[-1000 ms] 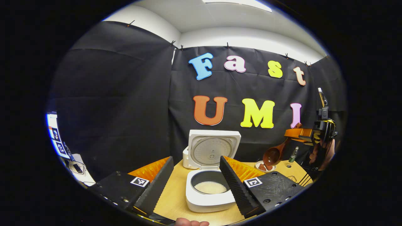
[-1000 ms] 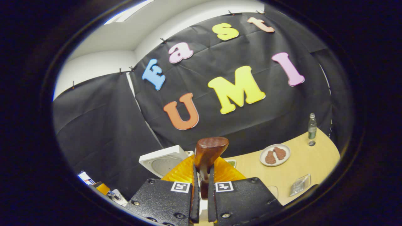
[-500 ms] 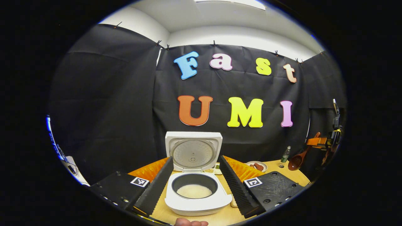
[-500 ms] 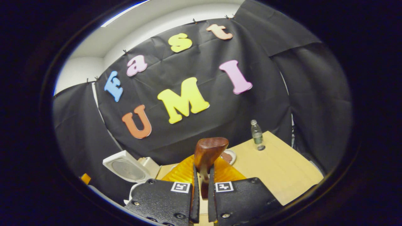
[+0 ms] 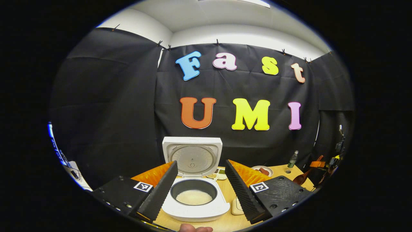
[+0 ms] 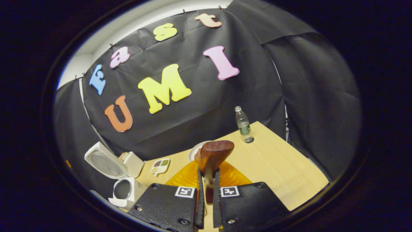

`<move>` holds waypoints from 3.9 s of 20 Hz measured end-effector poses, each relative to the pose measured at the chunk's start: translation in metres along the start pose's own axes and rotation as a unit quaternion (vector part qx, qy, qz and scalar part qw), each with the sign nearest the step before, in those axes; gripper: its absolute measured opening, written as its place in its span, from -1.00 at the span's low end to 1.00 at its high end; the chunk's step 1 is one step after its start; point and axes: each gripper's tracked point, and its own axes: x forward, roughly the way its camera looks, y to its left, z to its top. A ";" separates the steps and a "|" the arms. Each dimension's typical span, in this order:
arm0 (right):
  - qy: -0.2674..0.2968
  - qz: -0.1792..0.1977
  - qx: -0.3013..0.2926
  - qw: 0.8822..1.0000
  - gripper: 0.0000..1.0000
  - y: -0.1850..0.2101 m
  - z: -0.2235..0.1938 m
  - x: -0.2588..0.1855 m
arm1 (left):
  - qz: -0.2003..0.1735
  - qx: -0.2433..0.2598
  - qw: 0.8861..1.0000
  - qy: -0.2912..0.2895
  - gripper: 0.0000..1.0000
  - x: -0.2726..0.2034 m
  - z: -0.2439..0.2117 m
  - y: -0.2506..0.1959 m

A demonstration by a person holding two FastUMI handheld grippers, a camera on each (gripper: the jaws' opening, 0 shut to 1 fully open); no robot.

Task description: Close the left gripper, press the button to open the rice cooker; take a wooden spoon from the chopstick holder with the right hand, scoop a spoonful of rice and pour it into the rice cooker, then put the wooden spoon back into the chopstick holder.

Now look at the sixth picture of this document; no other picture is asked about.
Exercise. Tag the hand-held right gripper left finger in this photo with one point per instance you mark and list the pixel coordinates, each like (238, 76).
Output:
(167, 206)

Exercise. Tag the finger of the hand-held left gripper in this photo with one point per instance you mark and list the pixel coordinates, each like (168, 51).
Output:
(68, 163)

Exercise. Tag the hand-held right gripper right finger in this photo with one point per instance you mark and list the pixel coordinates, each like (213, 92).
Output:
(251, 206)

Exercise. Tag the wooden spoon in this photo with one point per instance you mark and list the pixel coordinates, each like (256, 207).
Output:
(214, 153)

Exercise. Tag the divided grain tray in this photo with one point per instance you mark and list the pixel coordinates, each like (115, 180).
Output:
(160, 166)

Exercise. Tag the dark inner pot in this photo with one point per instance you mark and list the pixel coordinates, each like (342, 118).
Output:
(122, 189)

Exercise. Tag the white toaster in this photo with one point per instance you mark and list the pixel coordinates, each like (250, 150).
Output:
(133, 162)

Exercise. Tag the brown meat piece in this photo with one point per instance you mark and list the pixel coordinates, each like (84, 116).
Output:
(197, 155)

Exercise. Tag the white round plate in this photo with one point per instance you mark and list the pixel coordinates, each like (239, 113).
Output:
(193, 149)

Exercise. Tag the bottle cap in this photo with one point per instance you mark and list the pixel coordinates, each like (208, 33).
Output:
(249, 139)

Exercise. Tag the green plastic bottle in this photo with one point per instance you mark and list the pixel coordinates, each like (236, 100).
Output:
(243, 124)

